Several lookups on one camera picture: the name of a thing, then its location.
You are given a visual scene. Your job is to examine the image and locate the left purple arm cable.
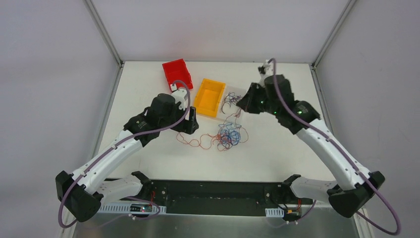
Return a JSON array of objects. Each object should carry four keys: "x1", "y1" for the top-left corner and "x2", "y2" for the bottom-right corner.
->
[{"x1": 58, "y1": 80, "x2": 192, "y2": 229}]

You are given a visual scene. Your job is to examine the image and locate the orange thin cable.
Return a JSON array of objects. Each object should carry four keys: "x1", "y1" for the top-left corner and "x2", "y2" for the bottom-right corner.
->
[{"x1": 176, "y1": 108, "x2": 249, "y2": 152}]

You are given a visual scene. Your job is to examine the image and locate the red plastic bin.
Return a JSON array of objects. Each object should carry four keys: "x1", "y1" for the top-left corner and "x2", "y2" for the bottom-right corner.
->
[{"x1": 162, "y1": 59, "x2": 194, "y2": 90}]

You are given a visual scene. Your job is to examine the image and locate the left white cable duct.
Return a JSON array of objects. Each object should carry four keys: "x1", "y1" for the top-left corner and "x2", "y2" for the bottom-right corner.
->
[{"x1": 98, "y1": 203, "x2": 166, "y2": 215}]

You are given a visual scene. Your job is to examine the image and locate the right white cable duct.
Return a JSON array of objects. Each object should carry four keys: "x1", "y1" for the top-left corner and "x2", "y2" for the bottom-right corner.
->
[{"x1": 265, "y1": 208, "x2": 284, "y2": 218}]

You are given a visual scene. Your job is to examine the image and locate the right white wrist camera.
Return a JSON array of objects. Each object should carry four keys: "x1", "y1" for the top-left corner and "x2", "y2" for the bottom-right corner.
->
[{"x1": 258, "y1": 62, "x2": 273, "y2": 87}]

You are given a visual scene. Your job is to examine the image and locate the purple thin cable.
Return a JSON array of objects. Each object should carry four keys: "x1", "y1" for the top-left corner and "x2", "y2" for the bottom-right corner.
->
[{"x1": 221, "y1": 92, "x2": 245, "y2": 114}]

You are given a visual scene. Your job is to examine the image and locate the yellow plastic bin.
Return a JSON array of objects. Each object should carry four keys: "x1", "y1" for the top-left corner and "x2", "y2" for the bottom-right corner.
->
[{"x1": 194, "y1": 78, "x2": 226, "y2": 118}]

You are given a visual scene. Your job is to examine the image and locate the white plastic bin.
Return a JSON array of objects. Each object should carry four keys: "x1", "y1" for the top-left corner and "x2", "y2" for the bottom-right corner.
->
[{"x1": 216, "y1": 85, "x2": 247, "y2": 123}]

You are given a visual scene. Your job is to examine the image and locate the white cable duct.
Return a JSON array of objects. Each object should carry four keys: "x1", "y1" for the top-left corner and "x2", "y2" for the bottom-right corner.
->
[
  {"x1": 265, "y1": 208, "x2": 284, "y2": 218},
  {"x1": 98, "y1": 203, "x2": 166, "y2": 215}
]

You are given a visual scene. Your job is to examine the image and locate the blue thin cable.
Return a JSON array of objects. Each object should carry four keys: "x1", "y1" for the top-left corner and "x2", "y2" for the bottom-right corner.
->
[{"x1": 217, "y1": 122, "x2": 244, "y2": 148}]

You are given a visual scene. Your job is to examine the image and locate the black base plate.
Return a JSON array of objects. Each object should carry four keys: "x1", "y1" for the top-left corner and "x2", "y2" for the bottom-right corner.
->
[{"x1": 119, "y1": 170, "x2": 314, "y2": 217}]

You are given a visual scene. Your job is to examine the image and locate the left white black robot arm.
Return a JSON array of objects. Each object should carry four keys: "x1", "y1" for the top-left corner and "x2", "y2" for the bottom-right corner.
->
[{"x1": 55, "y1": 88, "x2": 199, "y2": 228}]

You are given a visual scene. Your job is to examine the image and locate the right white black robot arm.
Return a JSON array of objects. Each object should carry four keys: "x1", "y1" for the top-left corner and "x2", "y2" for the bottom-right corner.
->
[{"x1": 236, "y1": 75, "x2": 385, "y2": 218}]

